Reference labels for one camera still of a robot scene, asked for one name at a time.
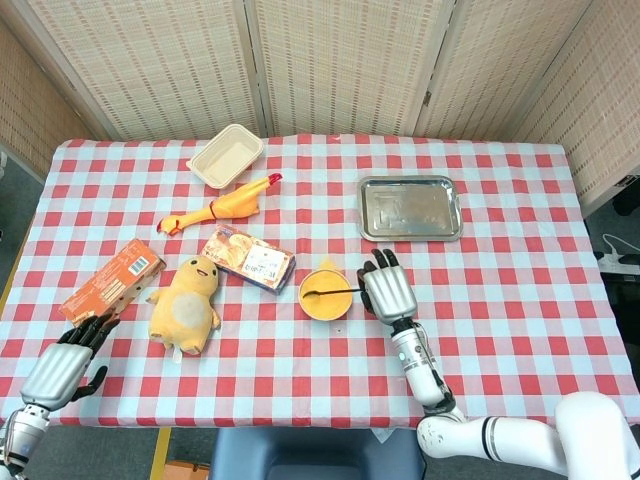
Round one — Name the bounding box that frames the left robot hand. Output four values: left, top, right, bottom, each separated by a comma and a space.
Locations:
19, 313, 121, 412

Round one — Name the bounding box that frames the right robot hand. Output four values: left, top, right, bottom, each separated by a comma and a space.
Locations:
356, 248, 419, 326

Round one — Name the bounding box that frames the black spoon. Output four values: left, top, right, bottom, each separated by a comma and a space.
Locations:
303, 285, 364, 300

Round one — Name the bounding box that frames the off-white bowl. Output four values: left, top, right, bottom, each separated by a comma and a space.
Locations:
298, 268, 354, 322

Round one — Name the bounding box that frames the steel tray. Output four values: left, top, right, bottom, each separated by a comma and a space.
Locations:
357, 175, 464, 243

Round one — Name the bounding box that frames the yellow powder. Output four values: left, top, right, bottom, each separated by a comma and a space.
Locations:
301, 271, 351, 317

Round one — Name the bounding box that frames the red white checkered tablecloth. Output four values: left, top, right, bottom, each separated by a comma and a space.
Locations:
0, 133, 640, 430

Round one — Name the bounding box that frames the orange cardboard box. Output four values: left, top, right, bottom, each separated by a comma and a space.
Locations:
58, 238, 168, 321

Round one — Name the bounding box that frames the yellow plush toy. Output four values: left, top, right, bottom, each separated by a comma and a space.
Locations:
145, 255, 222, 364

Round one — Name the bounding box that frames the blue orange food box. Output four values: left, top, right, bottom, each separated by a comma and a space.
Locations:
200, 224, 297, 296

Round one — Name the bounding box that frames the orange floor box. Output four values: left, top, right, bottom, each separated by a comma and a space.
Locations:
163, 460, 211, 480

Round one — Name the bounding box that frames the dark blue chair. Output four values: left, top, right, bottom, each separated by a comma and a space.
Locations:
209, 427, 426, 480

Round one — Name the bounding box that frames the yellow rubber chicken toy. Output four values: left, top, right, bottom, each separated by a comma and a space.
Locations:
156, 172, 284, 237

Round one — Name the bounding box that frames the beige plastic food container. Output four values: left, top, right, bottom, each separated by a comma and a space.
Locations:
186, 123, 265, 191

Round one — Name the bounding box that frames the white power strip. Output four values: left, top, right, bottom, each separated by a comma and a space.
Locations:
597, 249, 640, 276

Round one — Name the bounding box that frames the woven folding screen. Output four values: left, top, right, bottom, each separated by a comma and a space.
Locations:
0, 0, 640, 216

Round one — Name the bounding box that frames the black floor object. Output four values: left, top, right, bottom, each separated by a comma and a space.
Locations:
612, 189, 640, 217

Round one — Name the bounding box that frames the white cable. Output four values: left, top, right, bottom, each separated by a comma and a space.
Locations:
601, 233, 634, 257

